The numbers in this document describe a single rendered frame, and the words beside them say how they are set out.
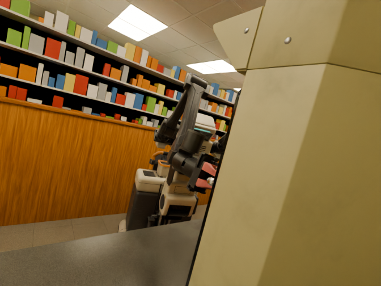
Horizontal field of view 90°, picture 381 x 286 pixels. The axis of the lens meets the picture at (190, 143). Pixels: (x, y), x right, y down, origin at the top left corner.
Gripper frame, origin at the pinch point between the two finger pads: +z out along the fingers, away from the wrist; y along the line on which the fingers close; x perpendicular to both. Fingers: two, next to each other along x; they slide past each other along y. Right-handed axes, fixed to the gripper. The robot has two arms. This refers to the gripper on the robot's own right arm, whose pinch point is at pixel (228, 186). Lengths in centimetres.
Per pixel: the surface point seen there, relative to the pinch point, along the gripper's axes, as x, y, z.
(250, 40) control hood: -15.9, 24.1, 4.4
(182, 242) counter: 9.8, -23.4, -14.5
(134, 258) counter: -6.4, -26.7, -13.3
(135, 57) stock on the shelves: 40, 88, -240
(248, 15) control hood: -16.8, 28.4, 2.4
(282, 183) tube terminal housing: -12.3, 5.2, 15.4
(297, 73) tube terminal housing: -14.9, 18.6, 13.3
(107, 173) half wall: 49, -59, -189
